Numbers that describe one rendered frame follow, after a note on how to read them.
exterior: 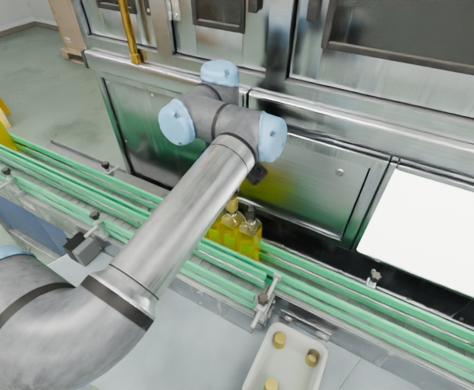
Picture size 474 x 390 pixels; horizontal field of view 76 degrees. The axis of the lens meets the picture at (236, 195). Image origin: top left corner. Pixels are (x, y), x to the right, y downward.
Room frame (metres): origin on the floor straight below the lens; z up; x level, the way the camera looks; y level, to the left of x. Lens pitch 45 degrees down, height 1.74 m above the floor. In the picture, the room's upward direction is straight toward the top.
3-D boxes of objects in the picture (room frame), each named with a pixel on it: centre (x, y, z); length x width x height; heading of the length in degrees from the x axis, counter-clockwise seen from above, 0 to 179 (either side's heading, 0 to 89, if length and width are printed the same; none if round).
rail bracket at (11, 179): (0.85, 0.87, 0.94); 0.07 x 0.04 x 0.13; 151
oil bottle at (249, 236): (0.55, -0.04, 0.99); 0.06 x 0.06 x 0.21; 63
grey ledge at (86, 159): (0.96, 0.50, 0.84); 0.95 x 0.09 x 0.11; 61
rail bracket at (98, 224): (0.63, 0.47, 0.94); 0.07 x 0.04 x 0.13; 151
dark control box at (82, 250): (0.66, 0.58, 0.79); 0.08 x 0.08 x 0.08; 61
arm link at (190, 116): (0.49, 0.07, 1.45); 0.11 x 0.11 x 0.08; 58
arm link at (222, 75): (0.58, 0.03, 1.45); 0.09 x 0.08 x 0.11; 148
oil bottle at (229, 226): (0.58, 0.01, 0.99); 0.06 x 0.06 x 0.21; 62
